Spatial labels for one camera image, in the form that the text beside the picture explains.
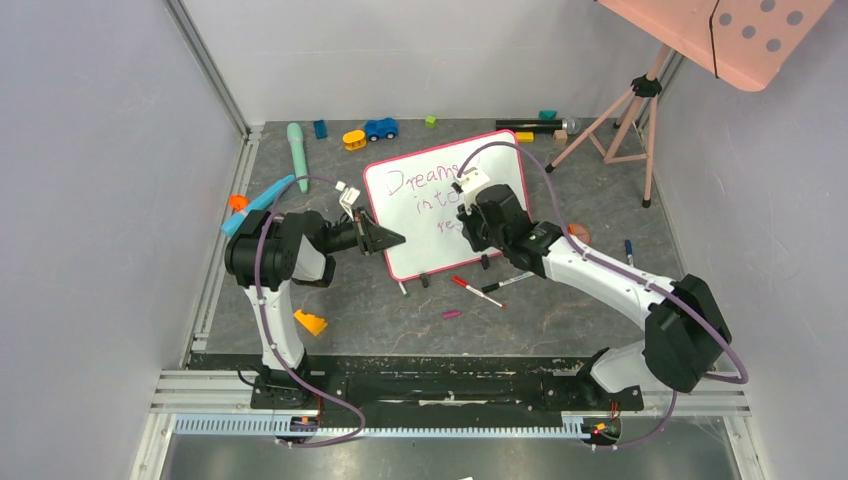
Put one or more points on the yellow block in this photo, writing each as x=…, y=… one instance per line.
x=525, y=137

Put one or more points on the dark blue block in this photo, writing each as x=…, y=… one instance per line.
x=320, y=129

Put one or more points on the pink framed whiteboard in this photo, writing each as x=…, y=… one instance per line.
x=412, y=195

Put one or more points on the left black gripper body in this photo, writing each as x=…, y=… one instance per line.
x=362, y=230

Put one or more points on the mint green toy stick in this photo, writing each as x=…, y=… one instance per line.
x=295, y=138

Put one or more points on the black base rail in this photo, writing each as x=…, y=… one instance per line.
x=429, y=392

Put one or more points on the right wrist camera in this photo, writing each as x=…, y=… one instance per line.
x=468, y=185

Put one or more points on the pink perforated panel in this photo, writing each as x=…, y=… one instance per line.
x=742, y=42

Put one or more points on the orange wedge block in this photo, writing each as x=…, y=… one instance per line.
x=314, y=324

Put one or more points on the blue whiteboard marker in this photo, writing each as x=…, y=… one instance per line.
x=629, y=252

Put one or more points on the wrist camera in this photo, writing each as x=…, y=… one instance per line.
x=468, y=185
x=347, y=198

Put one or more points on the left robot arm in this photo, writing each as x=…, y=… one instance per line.
x=268, y=254

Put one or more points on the orange small toy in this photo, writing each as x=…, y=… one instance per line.
x=238, y=202

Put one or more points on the pink tripod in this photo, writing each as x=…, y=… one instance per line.
x=643, y=91

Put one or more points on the blue toy car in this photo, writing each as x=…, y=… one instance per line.
x=386, y=128

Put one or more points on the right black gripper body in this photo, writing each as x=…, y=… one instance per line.
x=472, y=230

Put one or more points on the wooden cube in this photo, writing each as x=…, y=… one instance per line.
x=561, y=137

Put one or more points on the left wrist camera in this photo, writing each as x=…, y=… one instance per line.
x=347, y=198

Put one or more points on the green whiteboard marker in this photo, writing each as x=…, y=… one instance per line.
x=403, y=290

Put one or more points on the orange semicircle toy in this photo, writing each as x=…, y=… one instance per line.
x=580, y=232

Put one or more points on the red whiteboard marker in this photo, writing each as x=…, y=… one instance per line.
x=479, y=293

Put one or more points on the black rainbow marker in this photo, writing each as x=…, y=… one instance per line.
x=503, y=283

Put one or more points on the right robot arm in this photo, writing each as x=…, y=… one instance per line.
x=684, y=330

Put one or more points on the blue toy crayon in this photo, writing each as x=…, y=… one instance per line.
x=260, y=202

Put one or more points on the yellow oval toy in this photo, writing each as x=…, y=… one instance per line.
x=354, y=139

